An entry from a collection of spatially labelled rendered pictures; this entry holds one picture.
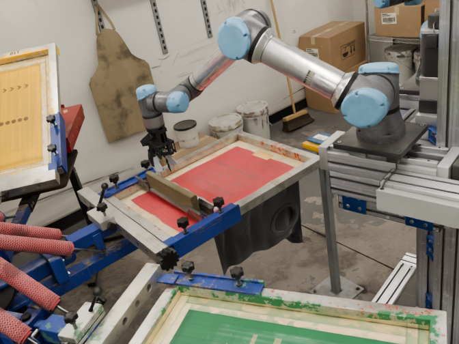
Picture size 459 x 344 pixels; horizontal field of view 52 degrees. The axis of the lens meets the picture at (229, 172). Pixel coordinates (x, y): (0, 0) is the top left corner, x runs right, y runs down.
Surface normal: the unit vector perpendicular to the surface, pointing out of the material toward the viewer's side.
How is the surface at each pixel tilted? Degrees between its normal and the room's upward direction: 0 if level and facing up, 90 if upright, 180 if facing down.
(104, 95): 89
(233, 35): 86
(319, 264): 0
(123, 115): 90
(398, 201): 90
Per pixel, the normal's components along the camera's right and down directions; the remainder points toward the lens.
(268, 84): 0.62, 0.26
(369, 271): -0.18, -0.87
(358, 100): -0.34, 0.55
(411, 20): -0.68, 0.44
